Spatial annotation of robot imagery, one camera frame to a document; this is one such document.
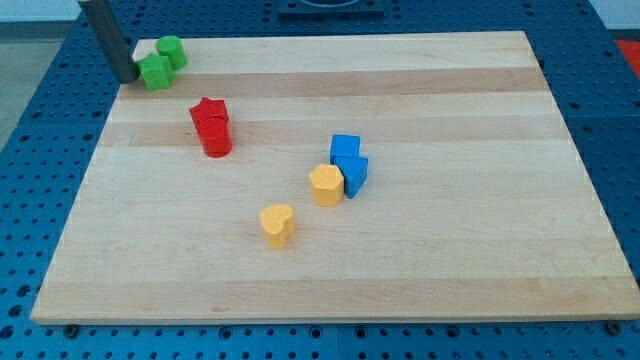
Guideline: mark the red star block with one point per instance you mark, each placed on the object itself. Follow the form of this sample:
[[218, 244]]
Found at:
[[208, 109]]

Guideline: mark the yellow hexagon block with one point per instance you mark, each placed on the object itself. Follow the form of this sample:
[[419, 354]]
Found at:
[[327, 185]]

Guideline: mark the wooden board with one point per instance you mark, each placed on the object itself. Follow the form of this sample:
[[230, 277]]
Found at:
[[477, 206]]

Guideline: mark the blue cube block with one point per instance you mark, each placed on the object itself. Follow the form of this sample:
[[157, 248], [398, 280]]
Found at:
[[343, 145]]

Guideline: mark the blue triangle block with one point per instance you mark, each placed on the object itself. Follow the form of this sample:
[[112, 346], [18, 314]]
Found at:
[[354, 171]]

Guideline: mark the green star block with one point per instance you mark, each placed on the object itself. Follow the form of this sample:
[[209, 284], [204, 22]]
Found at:
[[156, 71]]

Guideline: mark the green cylinder block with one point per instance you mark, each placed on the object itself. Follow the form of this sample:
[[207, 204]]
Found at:
[[171, 47]]

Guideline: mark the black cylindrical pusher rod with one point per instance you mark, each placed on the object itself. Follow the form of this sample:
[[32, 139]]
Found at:
[[110, 38]]

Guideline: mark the red cylinder block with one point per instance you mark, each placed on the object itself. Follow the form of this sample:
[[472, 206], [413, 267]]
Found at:
[[215, 137]]

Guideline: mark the yellow heart block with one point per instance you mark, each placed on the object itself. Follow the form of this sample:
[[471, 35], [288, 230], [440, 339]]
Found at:
[[279, 224]]

